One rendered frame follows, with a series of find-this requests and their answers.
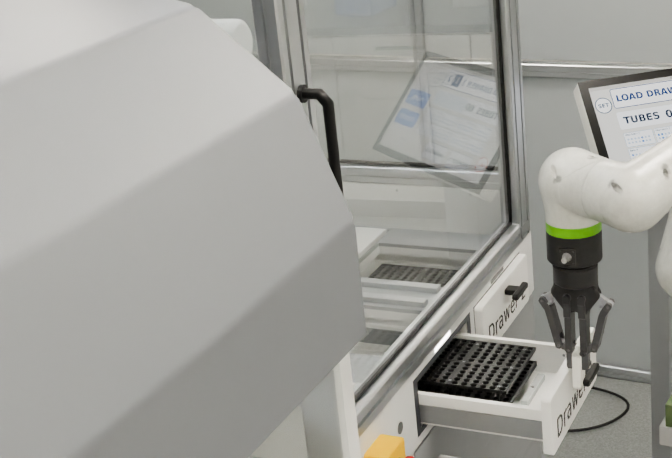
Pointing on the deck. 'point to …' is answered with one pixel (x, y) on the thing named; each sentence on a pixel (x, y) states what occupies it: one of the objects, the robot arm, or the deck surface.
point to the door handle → (326, 126)
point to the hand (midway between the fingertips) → (578, 368)
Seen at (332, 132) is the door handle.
